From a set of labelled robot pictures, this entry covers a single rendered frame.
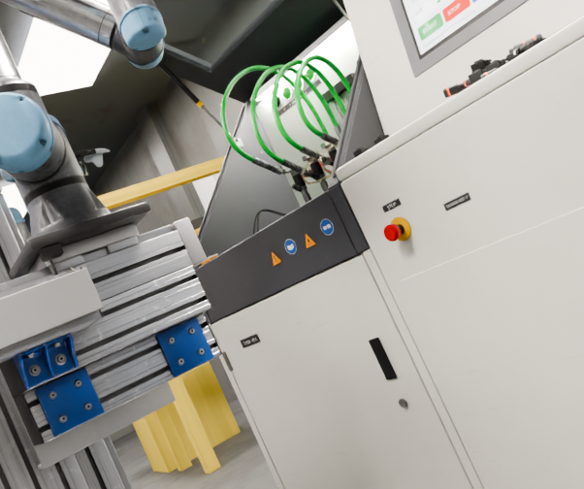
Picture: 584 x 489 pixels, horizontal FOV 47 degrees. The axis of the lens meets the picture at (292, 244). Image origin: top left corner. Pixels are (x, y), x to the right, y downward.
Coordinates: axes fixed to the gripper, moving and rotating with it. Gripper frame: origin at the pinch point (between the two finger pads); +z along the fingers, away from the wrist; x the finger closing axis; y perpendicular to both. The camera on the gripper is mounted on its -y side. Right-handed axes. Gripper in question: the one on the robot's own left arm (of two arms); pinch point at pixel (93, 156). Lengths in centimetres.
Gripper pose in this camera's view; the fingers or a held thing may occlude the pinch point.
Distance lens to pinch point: 235.1
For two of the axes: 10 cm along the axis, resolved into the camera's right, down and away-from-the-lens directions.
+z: 4.7, -1.6, 8.7
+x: 8.3, -2.6, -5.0
